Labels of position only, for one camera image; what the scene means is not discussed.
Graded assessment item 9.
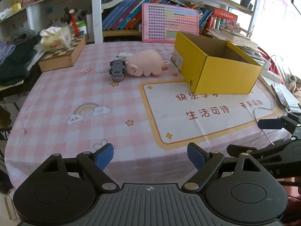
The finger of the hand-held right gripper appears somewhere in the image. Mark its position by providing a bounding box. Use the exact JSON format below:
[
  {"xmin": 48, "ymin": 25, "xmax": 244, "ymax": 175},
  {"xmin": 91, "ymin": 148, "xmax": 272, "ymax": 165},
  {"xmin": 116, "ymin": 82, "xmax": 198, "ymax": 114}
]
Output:
[
  {"xmin": 258, "ymin": 112, "xmax": 301, "ymax": 136},
  {"xmin": 227, "ymin": 138, "xmax": 301, "ymax": 161}
]

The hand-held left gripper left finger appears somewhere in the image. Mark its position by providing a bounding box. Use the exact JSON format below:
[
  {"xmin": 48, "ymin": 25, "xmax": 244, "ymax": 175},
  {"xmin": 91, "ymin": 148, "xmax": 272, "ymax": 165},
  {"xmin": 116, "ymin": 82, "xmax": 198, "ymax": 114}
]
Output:
[{"xmin": 40, "ymin": 143, "xmax": 119, "ymax": 192}]

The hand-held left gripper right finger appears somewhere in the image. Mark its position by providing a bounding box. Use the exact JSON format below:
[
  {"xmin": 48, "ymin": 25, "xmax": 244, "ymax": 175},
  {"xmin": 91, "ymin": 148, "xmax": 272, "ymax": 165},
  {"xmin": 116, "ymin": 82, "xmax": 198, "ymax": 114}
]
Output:
[{"xmin": 183, "ymin": 142, "xmax": 261, "ymax": 192}]

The yellow cardboard box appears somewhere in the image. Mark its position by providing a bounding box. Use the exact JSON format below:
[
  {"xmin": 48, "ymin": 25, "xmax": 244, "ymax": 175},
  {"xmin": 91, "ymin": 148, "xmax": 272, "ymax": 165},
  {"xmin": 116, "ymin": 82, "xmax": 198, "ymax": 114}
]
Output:
[{"xmin": 171, "ymin": 31, "xmax": 263, "ymax": 95}]

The grey toy car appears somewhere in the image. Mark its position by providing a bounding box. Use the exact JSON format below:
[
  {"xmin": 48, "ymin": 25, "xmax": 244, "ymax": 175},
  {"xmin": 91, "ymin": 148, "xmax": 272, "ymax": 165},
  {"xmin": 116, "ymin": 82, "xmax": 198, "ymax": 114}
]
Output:
[{"xmin": 109, "ymin": 60, "xmax": 128, "ymax": 82}]

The pink pig plush toy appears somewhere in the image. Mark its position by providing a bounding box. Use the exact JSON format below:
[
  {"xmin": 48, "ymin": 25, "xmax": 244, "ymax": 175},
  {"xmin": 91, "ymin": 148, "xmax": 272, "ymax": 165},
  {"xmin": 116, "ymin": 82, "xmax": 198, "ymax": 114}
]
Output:
[{"xmin": 125, "ymin": 49, "xmax": 170, "ymax": 78}]

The white charger with prongs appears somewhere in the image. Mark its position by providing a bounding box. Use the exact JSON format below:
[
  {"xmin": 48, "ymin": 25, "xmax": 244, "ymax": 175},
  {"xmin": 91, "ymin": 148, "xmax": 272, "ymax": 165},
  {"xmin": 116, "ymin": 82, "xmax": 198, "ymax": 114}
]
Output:
[{"xmin": 116, "ymin": 52, "xmax": 135, "ymax": 61}]

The black smartphone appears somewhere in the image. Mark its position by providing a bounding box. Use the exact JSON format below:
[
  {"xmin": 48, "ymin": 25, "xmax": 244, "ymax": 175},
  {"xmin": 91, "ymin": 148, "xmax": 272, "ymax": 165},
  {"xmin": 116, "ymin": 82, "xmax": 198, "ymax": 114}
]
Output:
[{"xmin": 274, "ymin": 87, "xmax": 291, "ymax": 111}]

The white notebook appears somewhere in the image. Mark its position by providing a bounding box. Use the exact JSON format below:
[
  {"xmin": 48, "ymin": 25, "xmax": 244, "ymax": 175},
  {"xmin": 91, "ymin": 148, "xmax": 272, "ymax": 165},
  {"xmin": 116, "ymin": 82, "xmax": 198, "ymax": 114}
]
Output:
[{"xmin": 259, "ymin": 75, "xmax": 301, "ymax": 112}]

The brown plush toy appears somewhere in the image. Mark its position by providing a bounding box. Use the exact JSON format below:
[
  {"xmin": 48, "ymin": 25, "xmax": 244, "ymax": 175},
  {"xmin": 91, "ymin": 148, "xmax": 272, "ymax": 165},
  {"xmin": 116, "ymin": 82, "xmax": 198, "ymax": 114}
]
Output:
[{"xmin": 282, "ymin": 74, "xmax": 301, "ymax": 97}]

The white power strip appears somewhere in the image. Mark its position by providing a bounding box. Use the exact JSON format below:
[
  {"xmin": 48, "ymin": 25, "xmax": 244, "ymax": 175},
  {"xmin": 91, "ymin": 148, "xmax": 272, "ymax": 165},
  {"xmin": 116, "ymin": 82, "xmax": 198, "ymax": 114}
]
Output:
[{"xmin": 262, "ymin": 68, "xmax": 283, "ymax": 81}]

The red cloth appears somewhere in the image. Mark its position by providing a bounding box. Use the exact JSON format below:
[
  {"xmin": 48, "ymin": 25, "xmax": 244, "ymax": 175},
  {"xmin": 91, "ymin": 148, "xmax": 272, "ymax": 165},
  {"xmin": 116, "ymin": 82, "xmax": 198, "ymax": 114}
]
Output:
[{"xmin": 257, "ymin": 46, "xmax": 286, "ymax": 76}]

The pink checkered tablecloth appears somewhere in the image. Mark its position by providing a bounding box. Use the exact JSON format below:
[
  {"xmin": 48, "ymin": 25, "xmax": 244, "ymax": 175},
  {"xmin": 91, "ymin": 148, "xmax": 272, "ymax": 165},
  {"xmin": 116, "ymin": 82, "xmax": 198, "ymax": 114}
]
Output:
[{"xmin": 5, "ymin": 41, "xmax": 294, "ymax": 189}]

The stack of papers and books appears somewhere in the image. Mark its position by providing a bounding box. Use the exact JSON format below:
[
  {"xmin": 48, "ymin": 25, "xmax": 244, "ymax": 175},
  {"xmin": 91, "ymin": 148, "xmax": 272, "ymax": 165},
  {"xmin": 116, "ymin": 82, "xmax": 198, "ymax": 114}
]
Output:
[{"xmin": 207, "ymin": 22, "xmax": 266, "ymax": 62}]

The wooden chessboard box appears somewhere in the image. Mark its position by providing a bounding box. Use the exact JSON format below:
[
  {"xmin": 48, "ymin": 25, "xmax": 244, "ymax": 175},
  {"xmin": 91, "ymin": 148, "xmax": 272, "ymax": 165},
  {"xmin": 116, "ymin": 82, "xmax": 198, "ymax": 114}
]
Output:
[{"xmin": 38, "ymin": 35, "xmax": 87, "ymax": 72}]

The red book box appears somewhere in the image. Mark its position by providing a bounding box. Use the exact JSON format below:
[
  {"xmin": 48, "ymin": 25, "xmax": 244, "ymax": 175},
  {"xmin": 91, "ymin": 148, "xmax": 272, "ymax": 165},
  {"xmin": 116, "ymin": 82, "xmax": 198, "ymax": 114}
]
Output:
[{"xmin": 206, "ymin": 8, "xmax": 238, "ymax": 30}]

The floral tissue pack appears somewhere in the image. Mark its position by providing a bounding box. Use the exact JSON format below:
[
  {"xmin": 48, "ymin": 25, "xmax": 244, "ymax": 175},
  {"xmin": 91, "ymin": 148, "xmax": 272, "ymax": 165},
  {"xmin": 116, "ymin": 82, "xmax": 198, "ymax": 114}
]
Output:
[{"xmin": 40, "ymin": 26, "xmax": 72, "ymax": 52}]

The pile of dark clothes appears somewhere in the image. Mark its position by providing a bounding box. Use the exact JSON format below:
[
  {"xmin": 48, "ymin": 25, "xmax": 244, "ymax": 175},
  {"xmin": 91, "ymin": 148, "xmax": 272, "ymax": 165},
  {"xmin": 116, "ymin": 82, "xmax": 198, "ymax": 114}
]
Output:
[{"xmin": 0, "ymin": 27, "xmax": 43, "ymax": 88}]

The green white pen cup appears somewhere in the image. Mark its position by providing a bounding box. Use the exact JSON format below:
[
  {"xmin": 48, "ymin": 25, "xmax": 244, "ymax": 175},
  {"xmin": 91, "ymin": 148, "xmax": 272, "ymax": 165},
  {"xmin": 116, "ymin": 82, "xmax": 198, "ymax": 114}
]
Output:
[{"xmin": 75, "ymin": 21, "xmax": 88, "ymax": 38}]

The red toy pen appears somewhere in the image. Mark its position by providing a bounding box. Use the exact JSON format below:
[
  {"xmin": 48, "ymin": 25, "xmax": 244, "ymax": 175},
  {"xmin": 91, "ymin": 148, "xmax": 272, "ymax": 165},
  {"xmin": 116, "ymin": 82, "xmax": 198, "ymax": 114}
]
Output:
[{"xmin": 69, "ymin": 9, "xmax": 79, "ymax": 37}]

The pink learning tablet board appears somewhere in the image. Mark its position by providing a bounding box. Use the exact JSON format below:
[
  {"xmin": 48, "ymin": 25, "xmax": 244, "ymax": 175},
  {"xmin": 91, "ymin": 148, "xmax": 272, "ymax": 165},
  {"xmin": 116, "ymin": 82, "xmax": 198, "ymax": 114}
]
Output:
[{"xmin": 141, "ymin": 3, "xmax": 200, "ymax": 44}]

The white wooden bookshelf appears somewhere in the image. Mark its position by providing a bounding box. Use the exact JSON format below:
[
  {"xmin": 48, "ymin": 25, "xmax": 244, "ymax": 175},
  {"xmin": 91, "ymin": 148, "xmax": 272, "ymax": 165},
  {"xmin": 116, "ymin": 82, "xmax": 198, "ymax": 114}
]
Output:
[{"xmin": 26, "ymin": 0, "xmax": 261, "ymax": 44}]

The row of colourful books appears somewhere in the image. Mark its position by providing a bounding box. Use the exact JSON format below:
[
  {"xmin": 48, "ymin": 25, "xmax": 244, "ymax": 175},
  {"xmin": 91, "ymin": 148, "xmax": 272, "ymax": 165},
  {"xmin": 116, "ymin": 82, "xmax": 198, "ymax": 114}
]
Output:
[{"xmin": 102, "ymin": 0, "xmax": 213, "ymax": 31}]

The white charging cable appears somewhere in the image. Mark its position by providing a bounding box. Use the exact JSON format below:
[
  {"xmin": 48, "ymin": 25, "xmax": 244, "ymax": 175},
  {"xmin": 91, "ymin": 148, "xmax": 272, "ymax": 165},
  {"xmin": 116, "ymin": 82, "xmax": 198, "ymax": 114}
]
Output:
[{"xmin": 253, "ymin": 55, "xmax": 291, "ymax": 147}]

